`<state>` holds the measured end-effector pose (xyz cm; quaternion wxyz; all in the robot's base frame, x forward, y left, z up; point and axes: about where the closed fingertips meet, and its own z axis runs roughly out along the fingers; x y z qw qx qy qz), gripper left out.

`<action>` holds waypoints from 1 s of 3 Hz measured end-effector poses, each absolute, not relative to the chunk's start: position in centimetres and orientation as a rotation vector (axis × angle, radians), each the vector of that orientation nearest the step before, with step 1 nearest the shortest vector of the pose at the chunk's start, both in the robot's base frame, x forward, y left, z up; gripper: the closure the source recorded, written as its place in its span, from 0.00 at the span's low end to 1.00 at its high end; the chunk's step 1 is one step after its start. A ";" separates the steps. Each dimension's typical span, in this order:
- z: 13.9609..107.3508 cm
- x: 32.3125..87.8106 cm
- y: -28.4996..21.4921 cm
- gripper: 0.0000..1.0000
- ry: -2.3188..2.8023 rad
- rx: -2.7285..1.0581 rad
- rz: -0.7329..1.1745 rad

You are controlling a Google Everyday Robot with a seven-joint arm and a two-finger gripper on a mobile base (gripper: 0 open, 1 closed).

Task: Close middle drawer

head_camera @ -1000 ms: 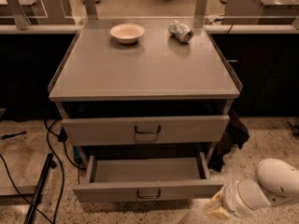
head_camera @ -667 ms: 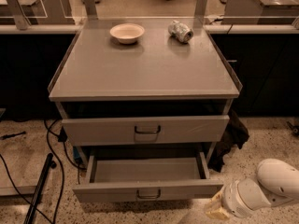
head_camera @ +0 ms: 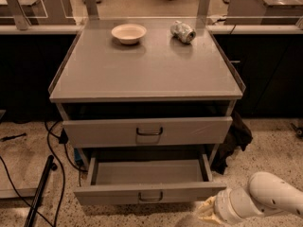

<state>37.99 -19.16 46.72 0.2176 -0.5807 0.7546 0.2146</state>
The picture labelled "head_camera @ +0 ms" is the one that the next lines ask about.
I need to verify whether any grey drawer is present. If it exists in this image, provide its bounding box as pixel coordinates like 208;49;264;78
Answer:
63;116;232;148
74;157;226;205

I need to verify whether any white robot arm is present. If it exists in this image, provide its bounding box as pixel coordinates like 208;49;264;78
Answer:
196;172;303;225

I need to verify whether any grey top drawer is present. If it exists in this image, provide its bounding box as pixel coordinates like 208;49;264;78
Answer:
63;116;232;148

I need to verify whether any grey drawer cabinet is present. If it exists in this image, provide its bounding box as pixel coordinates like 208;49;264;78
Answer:
50;18;243;160

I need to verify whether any dark cloth behind cabinet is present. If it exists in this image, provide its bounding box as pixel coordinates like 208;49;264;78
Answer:
211;111;253;175

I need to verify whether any black metal pole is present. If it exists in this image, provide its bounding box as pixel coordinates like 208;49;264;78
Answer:
24;155;56;227

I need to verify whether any crushed silver can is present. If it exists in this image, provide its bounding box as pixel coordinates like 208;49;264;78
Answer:
170;21;196;44

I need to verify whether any white ceramic bowl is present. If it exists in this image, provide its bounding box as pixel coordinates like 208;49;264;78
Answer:
111;24;147;45

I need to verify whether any grey background desk right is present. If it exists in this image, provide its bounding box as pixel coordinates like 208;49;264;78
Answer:
225;0;303;25

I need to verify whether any grey background desk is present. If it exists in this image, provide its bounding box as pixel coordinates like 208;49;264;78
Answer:
225;0;303;25
0;0;77;26

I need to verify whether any black tool on floor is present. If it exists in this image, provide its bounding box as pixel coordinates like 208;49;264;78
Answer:
0;133;27;142

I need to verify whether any grey background desk left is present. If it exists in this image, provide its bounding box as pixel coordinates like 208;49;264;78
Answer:
0;0;77;26

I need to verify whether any black floor cable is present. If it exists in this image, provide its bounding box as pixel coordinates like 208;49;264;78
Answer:
0;120;88;227

